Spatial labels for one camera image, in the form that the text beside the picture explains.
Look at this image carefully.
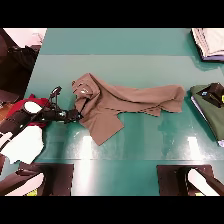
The dark green garment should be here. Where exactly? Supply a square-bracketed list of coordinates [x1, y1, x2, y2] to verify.
[190, 83, 224, 142]

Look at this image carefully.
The brown shirt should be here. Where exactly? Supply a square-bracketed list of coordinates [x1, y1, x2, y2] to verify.
[71, 72, 186, 147]

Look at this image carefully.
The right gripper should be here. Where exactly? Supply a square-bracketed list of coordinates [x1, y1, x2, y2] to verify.
[196, 82, 224, 108]

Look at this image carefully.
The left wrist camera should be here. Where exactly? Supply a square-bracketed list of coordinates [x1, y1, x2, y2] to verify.
[49, 85, 63, 102]

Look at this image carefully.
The red garment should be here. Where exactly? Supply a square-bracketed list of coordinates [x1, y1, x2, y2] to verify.
[5, 93, 52, 130]

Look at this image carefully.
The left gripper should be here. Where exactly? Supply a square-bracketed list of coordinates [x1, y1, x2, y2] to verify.
[64, 108, 84, 125]

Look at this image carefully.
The pale grey folded garment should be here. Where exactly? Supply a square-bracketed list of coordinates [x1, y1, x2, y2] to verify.
[190, 27, 224, 58]

